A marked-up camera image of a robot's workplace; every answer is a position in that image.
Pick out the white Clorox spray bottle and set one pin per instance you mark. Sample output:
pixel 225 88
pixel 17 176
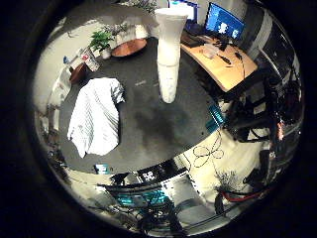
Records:
pixel 169 49

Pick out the white striped cloth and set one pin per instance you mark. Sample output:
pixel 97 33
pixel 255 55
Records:
pixel 94 115

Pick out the teal plastic box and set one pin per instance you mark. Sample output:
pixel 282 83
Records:
pixel 215 118

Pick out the round wooden side table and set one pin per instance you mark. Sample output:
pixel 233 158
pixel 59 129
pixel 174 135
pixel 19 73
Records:
pixel 128 48

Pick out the teal crate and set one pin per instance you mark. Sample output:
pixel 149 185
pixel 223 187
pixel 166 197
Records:
pixel 142 197

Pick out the wooden desk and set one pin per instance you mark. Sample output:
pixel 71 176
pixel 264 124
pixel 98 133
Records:
pixel 228 71

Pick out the clear plastic container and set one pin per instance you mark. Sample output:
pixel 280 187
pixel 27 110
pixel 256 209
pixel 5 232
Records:
pixel 209 50

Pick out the black keyboard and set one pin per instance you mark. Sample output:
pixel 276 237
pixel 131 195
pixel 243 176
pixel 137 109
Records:
pixel 190 39

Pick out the black remote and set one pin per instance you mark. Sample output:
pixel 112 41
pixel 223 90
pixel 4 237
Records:
pixel 225 59

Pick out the brown wooden box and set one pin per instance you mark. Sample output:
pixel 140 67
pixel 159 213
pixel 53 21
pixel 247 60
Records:
pixel 78 72

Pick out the green potted plant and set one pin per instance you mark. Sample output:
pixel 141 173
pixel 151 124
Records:
pixel 100 40

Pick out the black computer mouse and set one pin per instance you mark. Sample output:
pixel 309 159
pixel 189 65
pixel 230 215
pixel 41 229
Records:
pixel 238 56

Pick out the black office chair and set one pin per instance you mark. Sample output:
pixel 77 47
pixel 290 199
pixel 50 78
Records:
pixel 261 109

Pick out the open laptop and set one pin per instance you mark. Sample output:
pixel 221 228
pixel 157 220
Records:
pixel 186 10

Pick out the computer monitor blue screen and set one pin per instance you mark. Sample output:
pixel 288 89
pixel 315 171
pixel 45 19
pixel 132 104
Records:
pixel 224 23

